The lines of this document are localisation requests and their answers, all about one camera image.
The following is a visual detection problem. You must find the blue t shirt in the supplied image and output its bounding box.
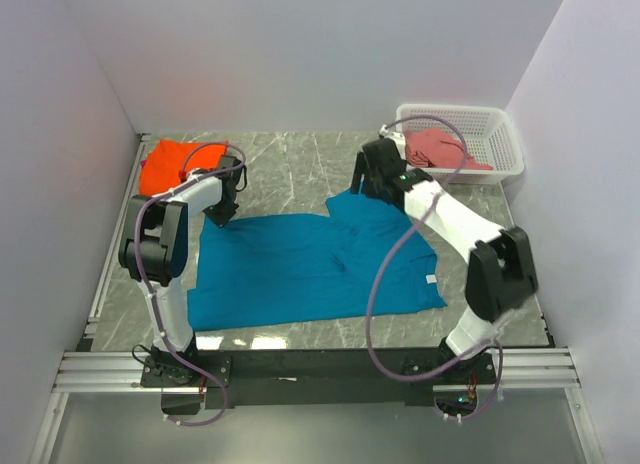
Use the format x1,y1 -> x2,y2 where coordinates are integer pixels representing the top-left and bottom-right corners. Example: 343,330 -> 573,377
186,186 -> 449,334

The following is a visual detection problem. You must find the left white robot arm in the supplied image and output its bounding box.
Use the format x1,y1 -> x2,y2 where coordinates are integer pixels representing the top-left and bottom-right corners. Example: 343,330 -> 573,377
118,154 -> 247,386

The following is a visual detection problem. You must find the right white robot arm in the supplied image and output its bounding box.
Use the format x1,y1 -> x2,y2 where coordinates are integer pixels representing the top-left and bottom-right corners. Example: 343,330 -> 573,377
351,138 -> 539,383

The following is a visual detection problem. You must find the pink t shirt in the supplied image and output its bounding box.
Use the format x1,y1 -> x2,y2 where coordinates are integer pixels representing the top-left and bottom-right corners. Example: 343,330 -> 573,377
404,128 -> 493,171

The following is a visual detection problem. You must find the folded orange t shirt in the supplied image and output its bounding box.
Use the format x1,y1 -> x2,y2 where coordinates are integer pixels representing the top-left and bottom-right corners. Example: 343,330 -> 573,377
138,139 -> 228,196

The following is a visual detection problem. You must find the white plastic basket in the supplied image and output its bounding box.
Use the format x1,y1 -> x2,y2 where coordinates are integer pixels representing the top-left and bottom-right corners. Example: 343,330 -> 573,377
396,103 -> 524,185

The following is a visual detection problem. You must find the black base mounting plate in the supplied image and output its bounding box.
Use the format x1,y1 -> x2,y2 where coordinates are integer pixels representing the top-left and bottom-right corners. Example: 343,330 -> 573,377
140,349 -> 496,415

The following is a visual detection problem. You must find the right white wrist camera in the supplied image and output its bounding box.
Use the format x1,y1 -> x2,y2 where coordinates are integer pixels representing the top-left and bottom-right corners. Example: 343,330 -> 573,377
379,125 -> 406,150

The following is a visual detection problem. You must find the aluminium frame rail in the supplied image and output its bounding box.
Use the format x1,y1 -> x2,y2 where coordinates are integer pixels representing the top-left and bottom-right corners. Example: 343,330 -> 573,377
52,348 -> 581,394

